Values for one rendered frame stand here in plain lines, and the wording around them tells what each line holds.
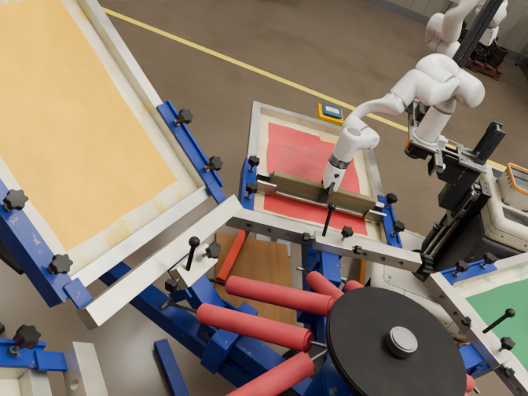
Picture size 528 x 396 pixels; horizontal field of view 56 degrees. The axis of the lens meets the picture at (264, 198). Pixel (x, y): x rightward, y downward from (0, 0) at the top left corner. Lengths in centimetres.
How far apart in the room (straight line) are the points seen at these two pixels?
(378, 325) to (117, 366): 153
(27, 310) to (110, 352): 43
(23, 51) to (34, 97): 13
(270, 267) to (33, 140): 189
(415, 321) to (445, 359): 10
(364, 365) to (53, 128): 92
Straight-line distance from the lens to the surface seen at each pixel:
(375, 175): 219
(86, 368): 108
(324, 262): 159
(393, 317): 116
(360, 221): 196
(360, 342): 107
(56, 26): 154
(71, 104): 142
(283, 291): 124
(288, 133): 228
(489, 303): 201
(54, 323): 253
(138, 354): 246
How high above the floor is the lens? 210
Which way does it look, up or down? 38 degrees down
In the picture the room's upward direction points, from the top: 22 degrees clockwise
